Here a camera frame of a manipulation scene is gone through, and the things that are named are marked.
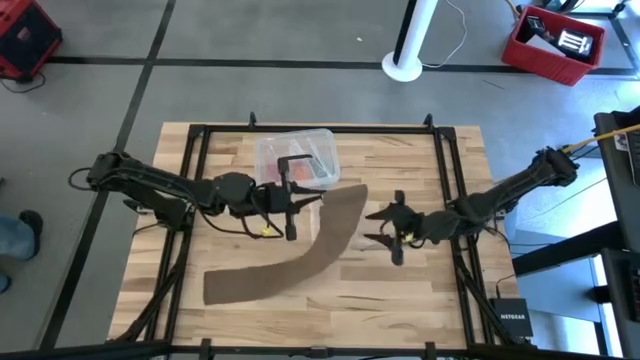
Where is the black desk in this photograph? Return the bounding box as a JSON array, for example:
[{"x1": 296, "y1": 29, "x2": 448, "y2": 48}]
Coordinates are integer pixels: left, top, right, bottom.
[{"x1": 512, "y1": 105, "x2": 640, "y2": 360}]

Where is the white pole with round base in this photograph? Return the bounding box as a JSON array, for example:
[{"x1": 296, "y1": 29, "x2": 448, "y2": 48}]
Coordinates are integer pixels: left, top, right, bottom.
[{"x1": 381, "y1": 0, "x2": 441, "y2": 84}]

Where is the brown elastic bandage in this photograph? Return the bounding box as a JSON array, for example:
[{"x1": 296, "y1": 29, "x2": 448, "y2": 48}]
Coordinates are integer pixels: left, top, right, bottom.
[{"x1": 202, "y1": 183, "x2": 370, "y2": 306}]

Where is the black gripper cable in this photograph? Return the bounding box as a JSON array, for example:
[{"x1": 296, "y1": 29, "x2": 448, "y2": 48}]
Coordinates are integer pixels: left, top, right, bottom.
[{"x1": 198, "y1": 199, "x2": 287, "y2": 240}]

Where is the white floor cable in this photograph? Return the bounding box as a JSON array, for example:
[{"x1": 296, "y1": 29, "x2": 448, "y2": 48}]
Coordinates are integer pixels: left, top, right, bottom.
[{"x1": 422, "y1": 0, "x2": 469, "y2": 70}]

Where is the person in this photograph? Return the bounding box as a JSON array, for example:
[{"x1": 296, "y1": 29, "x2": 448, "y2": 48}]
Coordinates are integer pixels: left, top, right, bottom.
[{"x1": 0, "y1": 209, "x2": 45, "y2": 296}]

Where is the small black box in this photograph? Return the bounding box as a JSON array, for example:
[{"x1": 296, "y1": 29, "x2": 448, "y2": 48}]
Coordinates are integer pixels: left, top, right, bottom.
[{"x1": 523, "y1": 14, "x2": 550, "y2": 40}]

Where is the yellow hanging cable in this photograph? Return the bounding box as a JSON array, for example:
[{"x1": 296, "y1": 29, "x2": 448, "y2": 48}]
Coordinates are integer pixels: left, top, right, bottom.
[{"x1": 562, "y1": 123, "x2": 640, "y2": 154}]

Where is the clear plastic storage bin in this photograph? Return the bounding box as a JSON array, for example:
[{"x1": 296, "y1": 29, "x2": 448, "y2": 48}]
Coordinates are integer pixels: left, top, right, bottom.
[{"x1": 253, "y1": 127, "x2": 342, "y2": 192}]

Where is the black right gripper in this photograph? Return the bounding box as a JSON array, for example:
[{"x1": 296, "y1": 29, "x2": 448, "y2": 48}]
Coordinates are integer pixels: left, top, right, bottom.
[{"x1": 363, "y1": 189, "x2": 430, "y2": 267}]

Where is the black metal table frame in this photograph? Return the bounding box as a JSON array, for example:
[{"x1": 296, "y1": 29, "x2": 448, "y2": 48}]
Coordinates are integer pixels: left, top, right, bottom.
[{"x1": 107, "y1": 110, "x2": 539, "y2": 360}]

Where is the red plastic crate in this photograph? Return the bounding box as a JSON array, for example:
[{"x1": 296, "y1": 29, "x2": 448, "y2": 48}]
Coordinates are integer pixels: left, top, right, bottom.
[{"x1": 501, "y1": 4, "x2": 607, "y2": 87}]

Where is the red and black case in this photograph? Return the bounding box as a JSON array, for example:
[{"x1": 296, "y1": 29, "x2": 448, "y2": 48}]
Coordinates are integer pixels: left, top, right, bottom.
[{"x1": 0, "y1": 0, "x2": 64, "y2": 81}]

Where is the black floor cable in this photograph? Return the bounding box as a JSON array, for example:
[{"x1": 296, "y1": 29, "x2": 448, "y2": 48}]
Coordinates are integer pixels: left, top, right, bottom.
[{"x1": 0, "y1": 72, "x2": 47, "y2": 95}]

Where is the black device with white stripes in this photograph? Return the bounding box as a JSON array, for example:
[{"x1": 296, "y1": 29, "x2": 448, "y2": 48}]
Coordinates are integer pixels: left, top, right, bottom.
[{"x1": 555, "y1": 28, "x2": 596, "y2": 65}]

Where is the black Netgear network switch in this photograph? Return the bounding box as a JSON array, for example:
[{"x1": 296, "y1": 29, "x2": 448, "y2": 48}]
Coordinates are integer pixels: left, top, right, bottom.
[{"x1": 488, "y1": 297, "x2": 535, "y2": 339}]

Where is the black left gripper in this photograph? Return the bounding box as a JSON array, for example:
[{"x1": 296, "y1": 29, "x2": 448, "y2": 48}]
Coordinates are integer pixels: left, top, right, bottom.
[{"x1": 252, "y1": 158, "x2": 327, "y2": 242}]

